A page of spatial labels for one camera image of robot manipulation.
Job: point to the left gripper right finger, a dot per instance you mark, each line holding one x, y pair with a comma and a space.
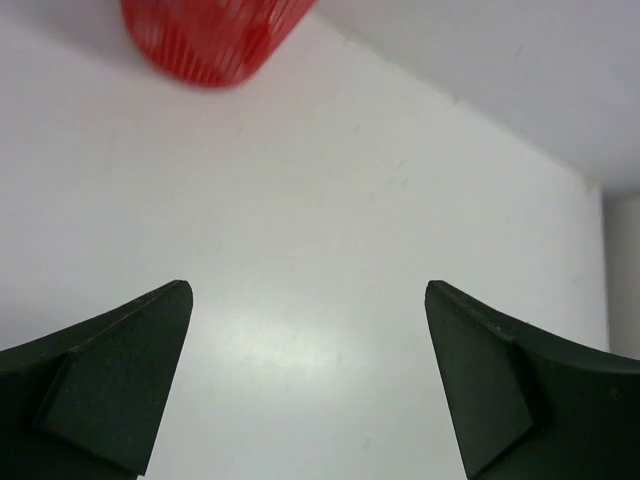
528, 404

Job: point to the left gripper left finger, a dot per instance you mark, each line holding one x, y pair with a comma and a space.
86, 402

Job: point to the red mesh waste bin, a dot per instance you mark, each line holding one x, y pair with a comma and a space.
210, 44

